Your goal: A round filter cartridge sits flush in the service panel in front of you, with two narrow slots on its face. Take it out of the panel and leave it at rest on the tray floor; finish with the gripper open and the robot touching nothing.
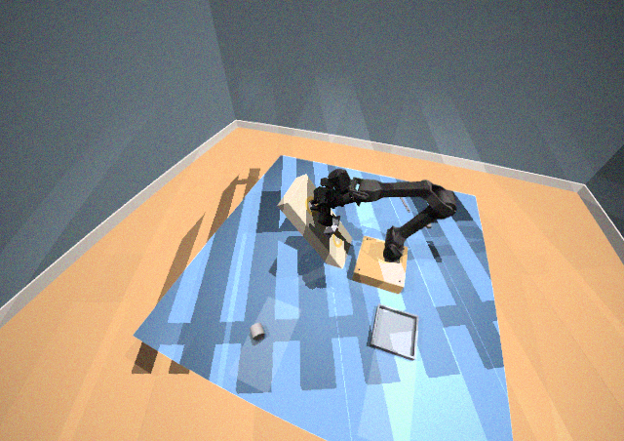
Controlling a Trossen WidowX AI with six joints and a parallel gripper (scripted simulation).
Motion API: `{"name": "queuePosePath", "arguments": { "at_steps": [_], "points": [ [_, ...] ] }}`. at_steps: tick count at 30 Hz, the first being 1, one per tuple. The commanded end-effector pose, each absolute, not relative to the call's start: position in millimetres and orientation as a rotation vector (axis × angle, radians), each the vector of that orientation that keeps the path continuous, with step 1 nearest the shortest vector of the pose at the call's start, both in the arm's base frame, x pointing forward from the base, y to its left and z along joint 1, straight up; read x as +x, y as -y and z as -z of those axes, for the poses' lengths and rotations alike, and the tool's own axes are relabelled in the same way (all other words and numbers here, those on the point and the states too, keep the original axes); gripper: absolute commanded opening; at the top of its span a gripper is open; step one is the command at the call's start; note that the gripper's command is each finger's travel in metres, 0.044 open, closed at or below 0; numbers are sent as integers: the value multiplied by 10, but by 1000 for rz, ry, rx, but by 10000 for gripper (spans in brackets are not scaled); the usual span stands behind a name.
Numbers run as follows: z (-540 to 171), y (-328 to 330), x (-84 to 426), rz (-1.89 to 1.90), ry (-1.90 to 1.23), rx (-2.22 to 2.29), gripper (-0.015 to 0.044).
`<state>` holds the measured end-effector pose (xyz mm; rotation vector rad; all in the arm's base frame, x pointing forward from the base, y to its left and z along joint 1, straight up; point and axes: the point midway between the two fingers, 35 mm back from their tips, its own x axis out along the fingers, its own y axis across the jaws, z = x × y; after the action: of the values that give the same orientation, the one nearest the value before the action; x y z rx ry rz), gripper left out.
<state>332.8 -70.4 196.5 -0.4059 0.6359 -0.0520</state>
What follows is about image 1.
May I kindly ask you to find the white square tray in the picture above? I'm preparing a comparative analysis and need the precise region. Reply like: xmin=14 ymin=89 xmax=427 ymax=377
xmin=370 ymin=303 xmax=418 ymax=361

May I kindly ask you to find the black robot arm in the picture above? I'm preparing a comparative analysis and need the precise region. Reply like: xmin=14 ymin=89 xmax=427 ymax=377
xmin=313 ymin=169 xmax=456 ymax=263

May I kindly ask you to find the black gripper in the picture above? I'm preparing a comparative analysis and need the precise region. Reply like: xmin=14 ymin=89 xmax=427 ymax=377
xmin=310 ymin=178 xmax=344 ymax=227

